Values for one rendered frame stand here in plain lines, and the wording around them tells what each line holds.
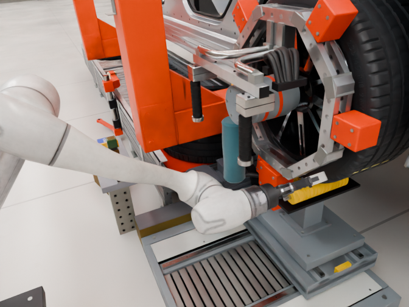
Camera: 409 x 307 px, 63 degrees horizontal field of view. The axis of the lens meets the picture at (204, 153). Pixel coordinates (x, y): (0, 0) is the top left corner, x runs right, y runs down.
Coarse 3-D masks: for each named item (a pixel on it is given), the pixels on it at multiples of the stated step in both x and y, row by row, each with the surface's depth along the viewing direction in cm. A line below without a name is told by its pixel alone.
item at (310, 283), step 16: (256, 224) 159; (272, 240) 150; (272, 256) 147; (288, 256) 141; (352, 256) 136; (368, 256) 136; (288, 272) 136; (304, 272) 134; (320, 272) 129; (336, 272) 130; (352, 272) 135; (304, 288) 128; (320, 288) 130
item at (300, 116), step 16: (304, 48) 135; (256, 64) 130; (320, 80) 103; (304, 96) 118; (320, 96) 106; (352, 96) 91; (304, 112) 114; (272, 128) 134; (288, 128) 135; (304, 128) 116; (288, 144) 129; (304, 144) 118
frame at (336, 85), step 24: (264, 24) 111; (288, 24) 94; (240, 48) 121; (312, 48) 87; (336, 48) 87; (336, 72) 84; (336, 96) 84; (264, 144) 129; (336, 144) 95; (288, 168) 113; (312, 168) 101
